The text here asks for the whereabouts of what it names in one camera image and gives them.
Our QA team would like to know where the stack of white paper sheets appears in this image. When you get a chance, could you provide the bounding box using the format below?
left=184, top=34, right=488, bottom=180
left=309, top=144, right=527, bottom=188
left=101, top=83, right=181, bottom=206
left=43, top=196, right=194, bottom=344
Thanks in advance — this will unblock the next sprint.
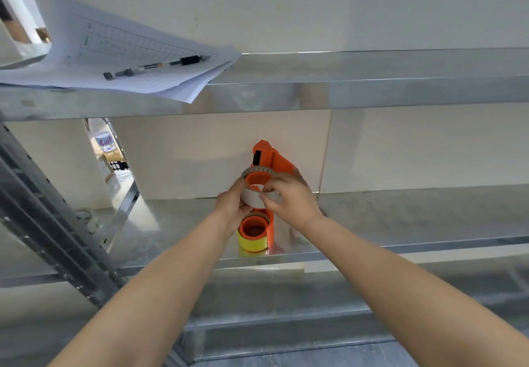
left=0, top=0, right=242, bottom=104

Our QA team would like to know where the person's right hand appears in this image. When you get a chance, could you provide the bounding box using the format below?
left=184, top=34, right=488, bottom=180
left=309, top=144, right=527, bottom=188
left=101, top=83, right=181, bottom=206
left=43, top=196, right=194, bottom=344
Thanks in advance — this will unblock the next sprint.
left=259, top=171, right=324, bottom=233

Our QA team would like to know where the person's right forearm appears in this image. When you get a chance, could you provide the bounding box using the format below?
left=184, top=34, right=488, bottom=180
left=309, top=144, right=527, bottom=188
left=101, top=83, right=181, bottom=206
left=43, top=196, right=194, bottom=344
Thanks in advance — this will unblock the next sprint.
left=296, top=215, right=529, bottom=367

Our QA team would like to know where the metal shelf board with rolls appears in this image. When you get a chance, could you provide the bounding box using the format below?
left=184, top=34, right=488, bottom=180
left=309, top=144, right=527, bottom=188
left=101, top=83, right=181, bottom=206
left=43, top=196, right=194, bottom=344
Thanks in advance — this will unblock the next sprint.
left=99, top=185, right=529, bottom=273

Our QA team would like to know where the orange label gun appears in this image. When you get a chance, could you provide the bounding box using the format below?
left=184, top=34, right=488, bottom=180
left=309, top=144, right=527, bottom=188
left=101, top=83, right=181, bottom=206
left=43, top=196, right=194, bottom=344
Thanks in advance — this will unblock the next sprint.
left=241, top=139, right=299, bottom=187

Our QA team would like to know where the clear tape roll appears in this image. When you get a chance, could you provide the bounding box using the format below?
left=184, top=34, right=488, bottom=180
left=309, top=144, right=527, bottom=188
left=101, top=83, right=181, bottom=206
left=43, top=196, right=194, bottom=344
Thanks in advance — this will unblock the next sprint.
left=74, top=209, right=102, bottom=233

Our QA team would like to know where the empty metal shelf board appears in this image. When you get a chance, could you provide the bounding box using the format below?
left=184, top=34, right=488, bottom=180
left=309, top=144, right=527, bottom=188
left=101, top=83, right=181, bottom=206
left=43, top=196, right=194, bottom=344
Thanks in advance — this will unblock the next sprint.
left=178, top=255, right=529, bottom=364

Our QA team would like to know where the perforated metal shelf upright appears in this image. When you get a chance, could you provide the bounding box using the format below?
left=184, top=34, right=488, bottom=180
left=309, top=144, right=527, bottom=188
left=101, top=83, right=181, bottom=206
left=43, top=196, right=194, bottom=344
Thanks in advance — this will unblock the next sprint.
left=0, top=123, right=129, bottom=310

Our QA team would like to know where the black marker pen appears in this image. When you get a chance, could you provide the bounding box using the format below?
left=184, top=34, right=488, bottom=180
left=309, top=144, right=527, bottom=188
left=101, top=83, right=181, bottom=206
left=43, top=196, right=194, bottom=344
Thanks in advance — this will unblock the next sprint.
left=169, top=54, right=212, bottom=66

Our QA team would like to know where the yellow label roll orange core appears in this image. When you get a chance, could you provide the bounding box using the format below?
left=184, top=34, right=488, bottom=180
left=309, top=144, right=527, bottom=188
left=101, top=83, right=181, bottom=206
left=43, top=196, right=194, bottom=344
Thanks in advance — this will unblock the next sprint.
left=236, top=209, right=275, bottom=253

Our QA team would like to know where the person's left hand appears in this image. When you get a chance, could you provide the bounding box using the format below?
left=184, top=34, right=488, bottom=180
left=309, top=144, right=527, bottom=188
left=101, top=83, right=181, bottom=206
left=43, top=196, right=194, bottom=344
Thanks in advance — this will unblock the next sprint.
left=214, top=177, right=255, bottom=240

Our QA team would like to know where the white bottle red label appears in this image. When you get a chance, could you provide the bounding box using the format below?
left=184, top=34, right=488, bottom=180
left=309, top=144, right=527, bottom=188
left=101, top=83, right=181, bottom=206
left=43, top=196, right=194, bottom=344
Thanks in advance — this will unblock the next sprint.
left=88, top=119, right=118, bottom=154

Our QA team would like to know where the white label roll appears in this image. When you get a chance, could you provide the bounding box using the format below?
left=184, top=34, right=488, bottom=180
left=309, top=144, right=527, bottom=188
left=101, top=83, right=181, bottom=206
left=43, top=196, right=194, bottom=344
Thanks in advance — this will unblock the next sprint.
left=241, top=183, right=277, bottom=209

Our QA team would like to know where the person's left forearm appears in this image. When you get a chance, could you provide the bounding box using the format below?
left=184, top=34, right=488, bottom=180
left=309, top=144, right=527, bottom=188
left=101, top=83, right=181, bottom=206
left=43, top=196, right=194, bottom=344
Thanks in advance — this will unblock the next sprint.
left=47, top=216, right=241, bottom=367

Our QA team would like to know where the grey marker pen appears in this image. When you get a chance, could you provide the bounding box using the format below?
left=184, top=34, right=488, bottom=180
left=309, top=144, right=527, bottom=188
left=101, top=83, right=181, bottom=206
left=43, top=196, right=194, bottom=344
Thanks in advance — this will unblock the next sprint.
left=103, top=62, right=164, bottom=81

